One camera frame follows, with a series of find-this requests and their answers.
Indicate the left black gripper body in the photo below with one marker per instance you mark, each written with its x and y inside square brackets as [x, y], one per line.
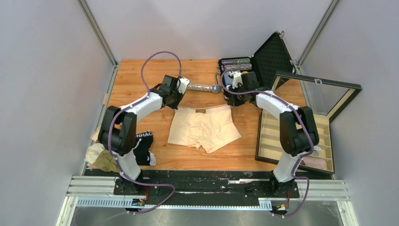
[176, 98]

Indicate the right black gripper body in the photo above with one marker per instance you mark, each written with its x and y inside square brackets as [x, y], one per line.
[237, 100]

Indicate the cream boxer underwear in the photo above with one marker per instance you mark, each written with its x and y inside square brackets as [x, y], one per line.
[210, 128]

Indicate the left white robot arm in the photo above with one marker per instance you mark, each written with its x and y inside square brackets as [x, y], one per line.
[118, 129]

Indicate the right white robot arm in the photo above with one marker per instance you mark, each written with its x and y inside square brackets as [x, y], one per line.
[297, 128]

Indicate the black Junhao underwear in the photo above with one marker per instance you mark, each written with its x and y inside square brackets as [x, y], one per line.
[142, 152]

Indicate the pink rolled underwear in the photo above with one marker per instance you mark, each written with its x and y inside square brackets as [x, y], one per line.
[317, 163]

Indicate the black poker chip case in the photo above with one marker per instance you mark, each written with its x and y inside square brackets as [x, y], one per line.
[272, 56]

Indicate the rhinestone silver microphone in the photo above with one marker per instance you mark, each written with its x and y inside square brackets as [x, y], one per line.
[213, 88]

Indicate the white cloth in pile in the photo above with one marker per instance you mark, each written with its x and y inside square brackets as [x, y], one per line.
[93, 152]

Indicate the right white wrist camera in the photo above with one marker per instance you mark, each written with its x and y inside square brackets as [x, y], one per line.
[236, 79]

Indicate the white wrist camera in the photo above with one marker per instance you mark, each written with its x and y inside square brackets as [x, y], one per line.
[236, 79]
[183, 84]

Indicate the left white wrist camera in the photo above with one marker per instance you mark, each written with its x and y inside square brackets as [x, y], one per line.
[183, 84]

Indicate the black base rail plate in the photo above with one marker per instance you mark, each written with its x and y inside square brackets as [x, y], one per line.
[200, 188]

